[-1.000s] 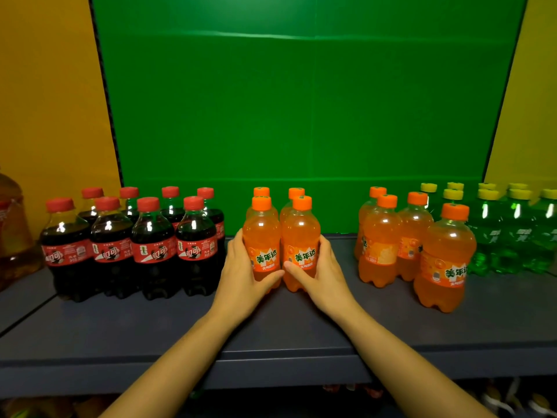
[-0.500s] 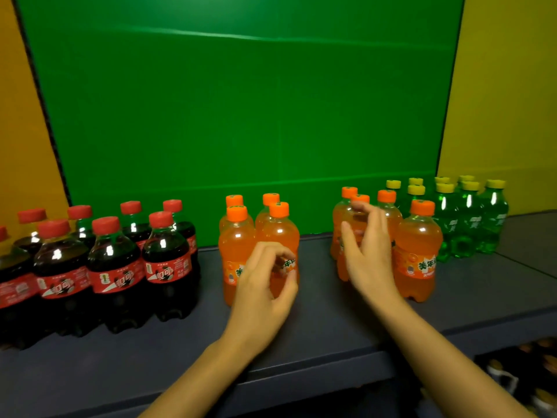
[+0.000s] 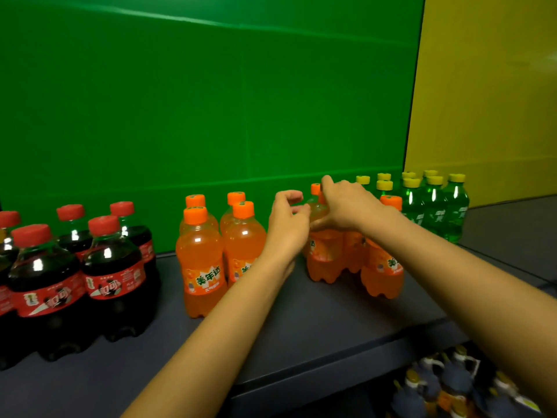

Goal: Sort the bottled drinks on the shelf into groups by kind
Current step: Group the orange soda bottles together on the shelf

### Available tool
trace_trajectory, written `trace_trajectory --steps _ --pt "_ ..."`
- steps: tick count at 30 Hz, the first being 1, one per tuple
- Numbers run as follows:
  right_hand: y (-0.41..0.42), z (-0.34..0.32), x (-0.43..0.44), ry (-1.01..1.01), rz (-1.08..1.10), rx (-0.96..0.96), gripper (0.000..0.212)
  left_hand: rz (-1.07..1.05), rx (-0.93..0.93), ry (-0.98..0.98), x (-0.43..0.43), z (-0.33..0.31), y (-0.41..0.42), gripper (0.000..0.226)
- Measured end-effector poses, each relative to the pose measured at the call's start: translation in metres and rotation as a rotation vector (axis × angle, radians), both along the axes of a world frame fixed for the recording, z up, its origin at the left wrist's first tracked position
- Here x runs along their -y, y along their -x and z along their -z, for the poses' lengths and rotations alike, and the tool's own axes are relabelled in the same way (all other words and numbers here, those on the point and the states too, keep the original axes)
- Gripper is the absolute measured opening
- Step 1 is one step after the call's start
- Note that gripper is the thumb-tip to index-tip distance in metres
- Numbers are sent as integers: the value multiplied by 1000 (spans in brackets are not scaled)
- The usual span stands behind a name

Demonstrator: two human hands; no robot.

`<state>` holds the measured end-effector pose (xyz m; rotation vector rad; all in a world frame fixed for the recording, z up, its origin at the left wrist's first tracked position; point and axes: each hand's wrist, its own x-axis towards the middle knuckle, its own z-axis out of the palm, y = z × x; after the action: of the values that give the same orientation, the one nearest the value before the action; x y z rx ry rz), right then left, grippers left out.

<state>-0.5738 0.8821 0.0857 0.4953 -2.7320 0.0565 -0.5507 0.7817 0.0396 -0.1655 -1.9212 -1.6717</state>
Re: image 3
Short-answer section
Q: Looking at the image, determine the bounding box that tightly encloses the person's right hand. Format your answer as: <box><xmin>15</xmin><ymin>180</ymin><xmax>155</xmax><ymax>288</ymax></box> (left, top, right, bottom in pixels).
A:
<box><xmin>309</xmin><ymin>175</ymin><xmax>395</xmax><ymax>234</ymax></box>

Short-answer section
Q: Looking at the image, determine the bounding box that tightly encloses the person's left hand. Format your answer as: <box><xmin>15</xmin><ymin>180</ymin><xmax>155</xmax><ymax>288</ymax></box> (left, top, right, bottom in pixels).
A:
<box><xmin>261</xmin><ymin>190</ymin><xmax>312</xmax><ymax>277</ymax></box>

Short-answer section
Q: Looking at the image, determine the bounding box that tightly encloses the cluster of green soda bottles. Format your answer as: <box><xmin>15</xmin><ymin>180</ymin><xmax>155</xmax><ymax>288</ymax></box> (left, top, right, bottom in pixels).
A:
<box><xmin>356</xmin><ymin>170</ymin><xmax>439</xmax><ymax>201</ymax></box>

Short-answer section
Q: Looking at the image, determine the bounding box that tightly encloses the yellow-capped green soda bottle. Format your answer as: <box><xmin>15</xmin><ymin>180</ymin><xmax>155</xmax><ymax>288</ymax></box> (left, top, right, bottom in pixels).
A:
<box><xmin>400</xmin><ymin>178</ymin><xmax>426</xmax><ymax>227</ymax></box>
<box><xmin>442</xmin><ymin>174</ymin><xmax>470</xmax><ymax>244</ymax></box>
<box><xmin>422</xmin><ymin>176</ymin><xmax>449</xmax><ymax>238</ymax></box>
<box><xmin>376</xmin><ymin>180</ymin><xmax>403</xmax><ymax>201</ymax></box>

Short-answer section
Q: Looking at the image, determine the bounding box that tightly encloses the group of orange soda bottles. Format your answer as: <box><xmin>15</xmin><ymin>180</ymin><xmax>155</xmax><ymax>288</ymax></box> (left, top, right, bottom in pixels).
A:
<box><xmin>222</xmin><ymin>183</ymin><xmax>366</xmax><ymax>288</ymax></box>

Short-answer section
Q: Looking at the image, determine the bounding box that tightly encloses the red-capped black cola bottle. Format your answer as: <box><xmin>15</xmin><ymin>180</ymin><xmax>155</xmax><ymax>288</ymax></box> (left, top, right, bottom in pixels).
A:
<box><xmin>0</xmin><ymin>211</ymin><xmax>21</xmax><ymax>316</ymax></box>
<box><xmin>56</xmin><ymin>204</ymin><xmax>93</xmax><ymax>262</ymax></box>
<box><xmin>109</xmin><ymin>201</ymin><xmax>161</xmax><ymax>297</ymax></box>

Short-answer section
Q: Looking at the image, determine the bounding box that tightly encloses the group of dark cola bottles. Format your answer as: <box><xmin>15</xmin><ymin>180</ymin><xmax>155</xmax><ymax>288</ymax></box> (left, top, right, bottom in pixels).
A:
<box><xmin>0</xmin><ymin>215</ymin><xmax>160</xmax><ymax>372</ymax></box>

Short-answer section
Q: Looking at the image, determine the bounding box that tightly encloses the person's left forearm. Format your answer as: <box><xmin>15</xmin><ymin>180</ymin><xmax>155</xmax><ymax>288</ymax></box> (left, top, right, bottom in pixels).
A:
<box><xmin>121</xmin><ymin>252</ymin><xmax>296</xmax><ymax>418</ymax></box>

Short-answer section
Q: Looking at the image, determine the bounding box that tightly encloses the person's right forearm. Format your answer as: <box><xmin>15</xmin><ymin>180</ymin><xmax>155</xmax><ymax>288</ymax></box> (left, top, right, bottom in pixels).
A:
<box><xmin>365</xmin><ymin>204</ymin><xmax>557</xmax><ymax>416</ymax></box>

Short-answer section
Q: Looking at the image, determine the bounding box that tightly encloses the yellow backing board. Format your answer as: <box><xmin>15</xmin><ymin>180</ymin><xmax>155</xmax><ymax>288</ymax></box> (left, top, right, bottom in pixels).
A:
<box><xmin>404</xmin><ymin>0</ymin><xmax>557</xmax><ymax>210</ymax></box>

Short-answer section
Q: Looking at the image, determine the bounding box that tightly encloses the black perforated upright rail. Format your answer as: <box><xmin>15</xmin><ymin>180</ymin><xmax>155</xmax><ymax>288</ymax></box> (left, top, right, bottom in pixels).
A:
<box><xmin>402</xmin><ymin>0</ymin><xmax>427</xmax><ymax>172</ymax></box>

